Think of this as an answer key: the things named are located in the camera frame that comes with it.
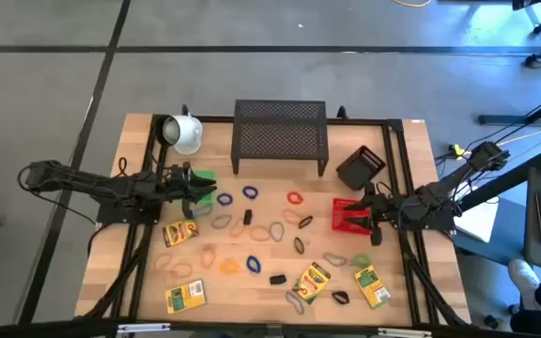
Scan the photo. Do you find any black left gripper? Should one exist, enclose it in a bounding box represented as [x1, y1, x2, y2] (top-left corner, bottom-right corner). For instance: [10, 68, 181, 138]
[157, 161, 219, 221]

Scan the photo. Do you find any green plastic basket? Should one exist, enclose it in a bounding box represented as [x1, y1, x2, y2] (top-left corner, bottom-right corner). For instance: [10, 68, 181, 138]
[193, 169, 217, 207]

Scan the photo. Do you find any yellow coil wristband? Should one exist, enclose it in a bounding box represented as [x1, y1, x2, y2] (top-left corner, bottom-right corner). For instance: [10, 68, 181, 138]
[218, 258, 240, 276]

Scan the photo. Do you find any grey side table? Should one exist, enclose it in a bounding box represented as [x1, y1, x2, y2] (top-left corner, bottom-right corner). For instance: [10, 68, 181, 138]
[451, 149, 541, 283]

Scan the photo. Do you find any black plastic basket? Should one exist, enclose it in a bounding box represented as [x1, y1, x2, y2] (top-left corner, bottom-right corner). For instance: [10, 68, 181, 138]
[335, 145, 388, 192]

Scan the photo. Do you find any black mesh shelf riser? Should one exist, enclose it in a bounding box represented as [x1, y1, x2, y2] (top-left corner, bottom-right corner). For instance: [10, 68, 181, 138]
[230, 99, 331, 177]

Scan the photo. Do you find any yellow green crayon box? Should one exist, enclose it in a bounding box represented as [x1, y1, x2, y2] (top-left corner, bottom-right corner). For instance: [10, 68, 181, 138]
[292, 261, 332, 305]
[164, 279, 207, 315]
[354, 265, 392, 310]
[162, 219, 200, 248]

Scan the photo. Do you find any white sheet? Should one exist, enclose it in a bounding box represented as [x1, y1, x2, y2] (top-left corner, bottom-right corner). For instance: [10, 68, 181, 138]
[453, 199, 500, 243]

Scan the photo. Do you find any black floor bar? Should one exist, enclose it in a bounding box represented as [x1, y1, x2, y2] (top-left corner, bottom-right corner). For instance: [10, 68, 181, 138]
[477, 114, 541, 126]

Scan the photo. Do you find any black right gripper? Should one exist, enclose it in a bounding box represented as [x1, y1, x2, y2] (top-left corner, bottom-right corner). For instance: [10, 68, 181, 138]
[344, 181, 401, 248]

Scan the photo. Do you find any white tilted bucket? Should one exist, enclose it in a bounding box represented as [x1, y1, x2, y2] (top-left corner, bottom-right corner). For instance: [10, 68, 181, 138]
[161, 112, 205, 156]

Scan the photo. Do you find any silver metal bracket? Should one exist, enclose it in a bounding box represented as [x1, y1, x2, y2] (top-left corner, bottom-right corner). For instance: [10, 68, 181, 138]
[116, 322, 172, 334]
[377, 327, 434, 338]

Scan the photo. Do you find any red plastic basket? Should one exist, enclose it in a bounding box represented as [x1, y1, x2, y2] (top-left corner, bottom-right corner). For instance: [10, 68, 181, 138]
[331, 197, 376, 235]

